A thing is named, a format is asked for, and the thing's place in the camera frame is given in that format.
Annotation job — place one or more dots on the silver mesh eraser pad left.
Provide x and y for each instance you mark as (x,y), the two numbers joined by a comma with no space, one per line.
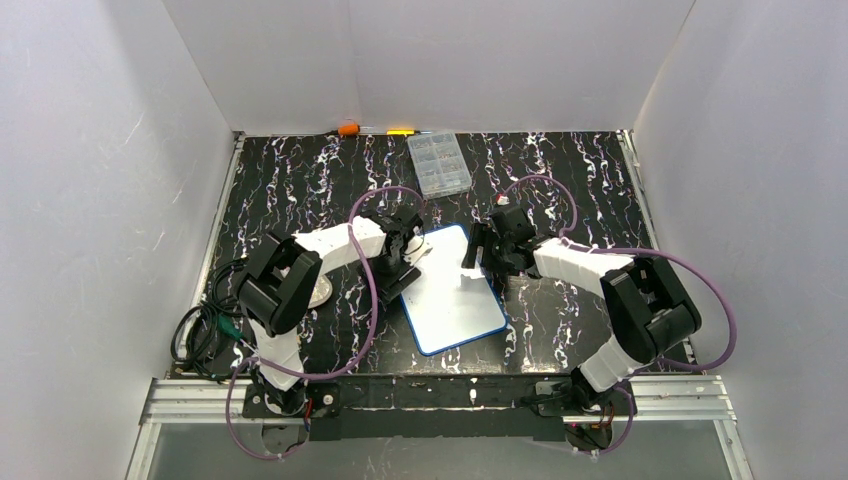
(322,292)

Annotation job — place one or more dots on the blue framed whiteboard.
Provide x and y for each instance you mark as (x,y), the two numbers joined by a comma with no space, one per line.
(449,306)

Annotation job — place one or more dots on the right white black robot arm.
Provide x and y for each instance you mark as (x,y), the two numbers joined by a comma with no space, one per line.
(649,309)

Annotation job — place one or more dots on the aluminium rail frame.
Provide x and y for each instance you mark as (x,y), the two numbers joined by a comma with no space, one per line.
(461,406)

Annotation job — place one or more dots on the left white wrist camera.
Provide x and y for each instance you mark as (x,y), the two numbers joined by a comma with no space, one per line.
(417,248)

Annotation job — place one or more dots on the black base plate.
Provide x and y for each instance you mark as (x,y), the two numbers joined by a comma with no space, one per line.
(291,401)
(576,401)

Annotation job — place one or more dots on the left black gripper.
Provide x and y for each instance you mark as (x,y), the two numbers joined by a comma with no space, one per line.
(400,276)

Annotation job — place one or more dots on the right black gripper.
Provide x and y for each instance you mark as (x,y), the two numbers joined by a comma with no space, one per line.
(480,244)

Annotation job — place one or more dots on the orange handled tool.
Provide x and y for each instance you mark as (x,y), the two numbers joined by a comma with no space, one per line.
(352,129)

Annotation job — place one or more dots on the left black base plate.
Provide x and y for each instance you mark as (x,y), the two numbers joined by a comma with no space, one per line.
(291,401)

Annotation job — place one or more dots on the clear plastic screw box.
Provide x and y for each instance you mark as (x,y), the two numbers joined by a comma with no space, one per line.
(439,165)

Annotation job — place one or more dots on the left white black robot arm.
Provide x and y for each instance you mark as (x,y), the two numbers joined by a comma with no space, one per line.
(275,288)

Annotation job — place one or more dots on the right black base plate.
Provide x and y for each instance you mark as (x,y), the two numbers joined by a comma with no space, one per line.
(576,401)

